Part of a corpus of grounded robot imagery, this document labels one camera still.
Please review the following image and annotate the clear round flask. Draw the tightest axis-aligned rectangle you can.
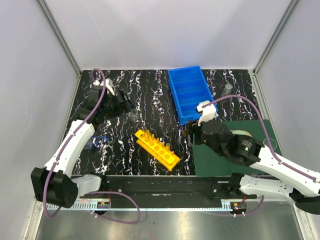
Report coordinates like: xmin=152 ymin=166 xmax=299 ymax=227
xmin=126 ymin=108 xmax=140 ymax=124

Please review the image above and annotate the yellow test tube rack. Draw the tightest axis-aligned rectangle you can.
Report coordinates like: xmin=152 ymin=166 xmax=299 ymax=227
xmin=134 ymin=129 xmax=181 ymax=171

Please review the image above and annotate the blue plastic compartment bin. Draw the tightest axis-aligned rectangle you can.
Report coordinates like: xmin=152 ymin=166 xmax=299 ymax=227
xmin=168 ymin=65 xmax=214 ymax=125

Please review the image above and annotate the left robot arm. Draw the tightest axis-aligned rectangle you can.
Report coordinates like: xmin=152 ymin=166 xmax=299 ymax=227
xmin=30 ymin=85 xmax=135 ymax=209

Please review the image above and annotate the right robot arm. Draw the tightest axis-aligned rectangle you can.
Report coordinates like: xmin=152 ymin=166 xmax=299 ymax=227
xmin=184 ymin=119 xmax=320 ymax=215

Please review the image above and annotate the pale green bowl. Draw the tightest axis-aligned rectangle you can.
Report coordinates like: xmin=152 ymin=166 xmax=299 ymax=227
xmin=231 ymin=129 xmax=252 ymax=137

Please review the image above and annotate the green mat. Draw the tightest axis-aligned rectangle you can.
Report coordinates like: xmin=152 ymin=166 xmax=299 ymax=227
xmin=192 ymin=120 xmax=268 ymax=177

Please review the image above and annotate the small clear vial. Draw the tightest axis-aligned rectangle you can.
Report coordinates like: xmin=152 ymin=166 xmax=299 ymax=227
xmin=221 ymin=83 xmax=233 ymax=97

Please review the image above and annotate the clear glass beaker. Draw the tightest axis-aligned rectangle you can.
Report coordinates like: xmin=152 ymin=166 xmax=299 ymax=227
xmin=262 ymin=138 xmax=278 ymax=151

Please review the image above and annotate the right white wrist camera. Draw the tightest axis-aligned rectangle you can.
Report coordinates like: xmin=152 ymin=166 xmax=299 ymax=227
xmin=196 ymin=100 xmax=217 ymax=127

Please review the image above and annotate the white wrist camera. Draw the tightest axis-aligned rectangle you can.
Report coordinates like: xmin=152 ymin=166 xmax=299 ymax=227
xmin=93 ymin=78 xmax=115 ymax=96
xmin=196 ymin=100 xmax=217 ymax=127

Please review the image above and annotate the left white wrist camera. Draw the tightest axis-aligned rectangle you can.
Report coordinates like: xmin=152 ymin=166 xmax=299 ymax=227
xmin=93 ymin=78 xmax=115 ymax=96

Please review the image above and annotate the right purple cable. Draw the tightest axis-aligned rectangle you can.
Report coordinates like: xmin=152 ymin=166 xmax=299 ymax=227
xmin=202 ymin=94 xmax=320 ymax=217

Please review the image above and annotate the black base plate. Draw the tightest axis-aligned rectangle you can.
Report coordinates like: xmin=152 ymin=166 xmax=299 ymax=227
xmin=74 ymin=174 xmax=258 ymax=201

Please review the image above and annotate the aluminium frame rail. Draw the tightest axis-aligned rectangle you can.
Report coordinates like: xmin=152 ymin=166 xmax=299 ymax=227
xmin=36 ymin=0 xmax=82 ymax=76

